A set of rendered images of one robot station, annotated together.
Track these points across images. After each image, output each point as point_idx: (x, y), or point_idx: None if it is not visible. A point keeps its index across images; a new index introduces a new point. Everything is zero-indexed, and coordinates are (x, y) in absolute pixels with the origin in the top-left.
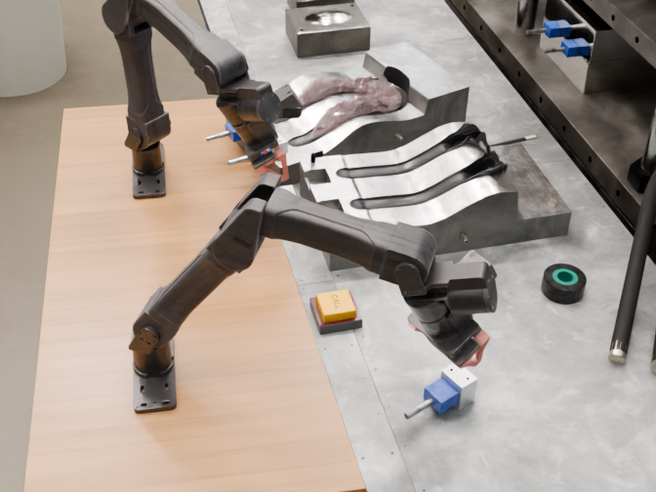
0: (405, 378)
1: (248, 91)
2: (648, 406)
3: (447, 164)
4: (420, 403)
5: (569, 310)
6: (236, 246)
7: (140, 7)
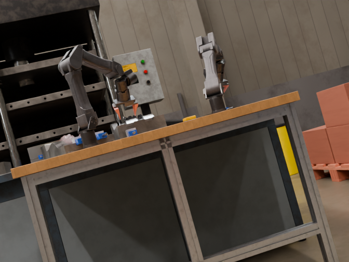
0: None
1: (128, 70)
2: None
3: (132, 120)
4: (228, 108)
5: None
6: (215, 44)
7: (84, 53)
